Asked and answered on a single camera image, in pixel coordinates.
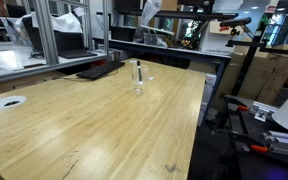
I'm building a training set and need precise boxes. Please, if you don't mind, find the clear stemmed glass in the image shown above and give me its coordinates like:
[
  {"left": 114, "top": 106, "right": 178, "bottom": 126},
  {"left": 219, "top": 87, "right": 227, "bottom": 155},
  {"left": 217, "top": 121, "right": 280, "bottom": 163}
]
[{"left": 129, "top": 59, "right": 150, "bottom": 95}]

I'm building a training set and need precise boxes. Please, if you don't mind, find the black laptop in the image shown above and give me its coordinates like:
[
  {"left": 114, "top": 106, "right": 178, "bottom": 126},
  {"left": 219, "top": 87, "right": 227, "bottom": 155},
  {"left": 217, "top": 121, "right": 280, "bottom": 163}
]
[{"left": 22, "top": 16, "right": 98, "bottom": 60}]

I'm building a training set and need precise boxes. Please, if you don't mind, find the thick aluminium frame post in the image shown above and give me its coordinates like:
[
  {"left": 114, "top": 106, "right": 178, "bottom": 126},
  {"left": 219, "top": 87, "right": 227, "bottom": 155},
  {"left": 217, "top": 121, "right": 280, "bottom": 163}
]
[{"left": 33, "top": 0, "right": 60, "bottom": 66}]

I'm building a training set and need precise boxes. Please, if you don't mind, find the white plastic bag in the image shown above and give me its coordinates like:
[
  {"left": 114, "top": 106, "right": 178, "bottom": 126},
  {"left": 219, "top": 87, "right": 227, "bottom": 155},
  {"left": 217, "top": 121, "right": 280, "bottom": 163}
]
[{"left": 14, "top": 12, "right": 84, "bottom": 34}]

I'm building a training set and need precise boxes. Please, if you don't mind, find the black bar camera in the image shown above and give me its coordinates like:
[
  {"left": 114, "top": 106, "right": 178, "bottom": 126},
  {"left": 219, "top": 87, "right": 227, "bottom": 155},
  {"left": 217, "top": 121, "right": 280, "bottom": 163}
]
[{"left": 219, "top": 17, "right": 253, "bottom": 29}]

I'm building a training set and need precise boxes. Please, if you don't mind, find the black camera stand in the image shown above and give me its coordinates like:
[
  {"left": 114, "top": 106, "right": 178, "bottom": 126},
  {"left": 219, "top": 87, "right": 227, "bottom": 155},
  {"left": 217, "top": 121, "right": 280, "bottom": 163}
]
[{"left": 225, "top": 30, "right": 288, "bottom": 98}]

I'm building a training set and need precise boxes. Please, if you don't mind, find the aluminium extrusion bar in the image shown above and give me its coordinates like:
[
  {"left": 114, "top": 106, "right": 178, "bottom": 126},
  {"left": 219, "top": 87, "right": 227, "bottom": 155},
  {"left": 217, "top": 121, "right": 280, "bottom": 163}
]
[{"left": 263, "top": 130, "right": 288, "bottom": 159}]

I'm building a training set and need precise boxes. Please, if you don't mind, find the thin aluminium frame post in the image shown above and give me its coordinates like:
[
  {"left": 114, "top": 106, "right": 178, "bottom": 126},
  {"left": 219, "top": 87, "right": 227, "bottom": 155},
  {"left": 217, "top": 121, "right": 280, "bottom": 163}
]
[
  {"left": 83, "top": 0, "right": 95, "bottom": 52},
  {"left": 101, "top": 0, "right": 110, "bottom": 56}
]

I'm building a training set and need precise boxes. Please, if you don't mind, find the tall cardboard box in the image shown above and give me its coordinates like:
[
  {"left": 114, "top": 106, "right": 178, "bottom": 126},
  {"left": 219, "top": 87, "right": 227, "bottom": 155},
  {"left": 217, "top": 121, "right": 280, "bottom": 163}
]
[{"left": 256, "top": 44, "right": 288, "bottom": 106}]

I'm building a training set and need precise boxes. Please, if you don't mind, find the large cardboard box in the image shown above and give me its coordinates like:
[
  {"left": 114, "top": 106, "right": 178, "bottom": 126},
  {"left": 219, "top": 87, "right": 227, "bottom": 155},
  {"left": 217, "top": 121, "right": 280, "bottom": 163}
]
[{"left": 213, "top": 52, "right": 278, "bottom": 112}]

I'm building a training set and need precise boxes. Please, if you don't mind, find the black computer keyboard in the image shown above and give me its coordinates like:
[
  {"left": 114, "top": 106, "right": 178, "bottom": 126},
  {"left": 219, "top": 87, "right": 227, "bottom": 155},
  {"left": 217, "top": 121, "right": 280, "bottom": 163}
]
[{"left": 75, "top": 60, "right": 126, "bottom": 81}]

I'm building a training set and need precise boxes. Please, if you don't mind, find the aluminium corner bracket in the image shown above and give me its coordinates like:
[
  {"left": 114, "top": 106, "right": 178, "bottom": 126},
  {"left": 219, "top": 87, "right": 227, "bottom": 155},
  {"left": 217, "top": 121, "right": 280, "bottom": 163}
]
[{"left": 249, "top": 101, "right": 280, "bottom": 123}]

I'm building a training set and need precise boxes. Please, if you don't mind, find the black Expo marker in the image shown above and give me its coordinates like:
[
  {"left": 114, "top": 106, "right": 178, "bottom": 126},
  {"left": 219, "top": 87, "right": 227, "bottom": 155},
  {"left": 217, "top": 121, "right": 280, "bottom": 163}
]
[{"left": 136, "top": 60, "right": 143, "bottom": 83}]

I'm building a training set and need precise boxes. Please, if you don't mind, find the orange clamp handle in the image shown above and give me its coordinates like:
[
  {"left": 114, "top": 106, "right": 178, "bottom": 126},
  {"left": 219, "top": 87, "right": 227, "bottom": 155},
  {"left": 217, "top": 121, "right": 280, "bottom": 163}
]
[
  {"left": 248, "top": 143, "right": 269, "bottom": 154},
  {"left": 236, "top": 104, "right": 250, "bottom": 112}
]

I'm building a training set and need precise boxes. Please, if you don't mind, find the white box under table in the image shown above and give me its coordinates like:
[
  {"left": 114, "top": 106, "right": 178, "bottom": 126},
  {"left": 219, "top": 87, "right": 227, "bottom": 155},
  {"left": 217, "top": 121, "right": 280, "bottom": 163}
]
[{"left": 197, "top": 73, "right": 218, "bottom": 128}]

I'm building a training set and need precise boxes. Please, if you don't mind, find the white box with print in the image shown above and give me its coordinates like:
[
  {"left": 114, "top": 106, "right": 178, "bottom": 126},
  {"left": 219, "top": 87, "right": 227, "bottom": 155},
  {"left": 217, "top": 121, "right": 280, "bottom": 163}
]
[{"left": 198, "top": 21, "right": 239, "bottom": 56}]

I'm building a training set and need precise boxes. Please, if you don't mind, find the dark workbench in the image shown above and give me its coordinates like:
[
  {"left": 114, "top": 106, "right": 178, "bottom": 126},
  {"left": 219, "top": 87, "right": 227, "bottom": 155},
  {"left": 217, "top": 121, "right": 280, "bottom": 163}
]
[{"left": 93, "top": 37, "right": 234, "bottom": 63}]

